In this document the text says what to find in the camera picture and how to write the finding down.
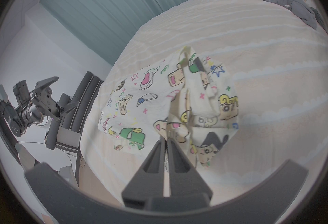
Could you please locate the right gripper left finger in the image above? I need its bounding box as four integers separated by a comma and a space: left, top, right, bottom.
121, 137, 167, 208

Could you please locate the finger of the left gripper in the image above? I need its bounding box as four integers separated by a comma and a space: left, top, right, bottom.
60, 102, 78, 116
35, 76, 59, 91

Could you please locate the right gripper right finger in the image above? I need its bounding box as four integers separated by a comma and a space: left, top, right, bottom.
168, 138, 214, 206

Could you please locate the white printed pyjama top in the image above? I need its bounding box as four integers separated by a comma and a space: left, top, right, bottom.
97, 46, 240, 170

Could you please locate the black chest of drawers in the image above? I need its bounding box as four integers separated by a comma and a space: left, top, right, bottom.
60, 71, 104, 139

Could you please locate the blue-green curtain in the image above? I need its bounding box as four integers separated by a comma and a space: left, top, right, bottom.
40, 0, 259, 67

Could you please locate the bed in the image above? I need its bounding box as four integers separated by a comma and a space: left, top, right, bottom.
78, 0, 328, 208

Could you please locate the dark grey garment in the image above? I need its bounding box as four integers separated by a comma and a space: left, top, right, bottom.
310, 7, 325, 27

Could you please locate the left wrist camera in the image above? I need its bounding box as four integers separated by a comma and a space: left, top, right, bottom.
13, 80, 29, 106

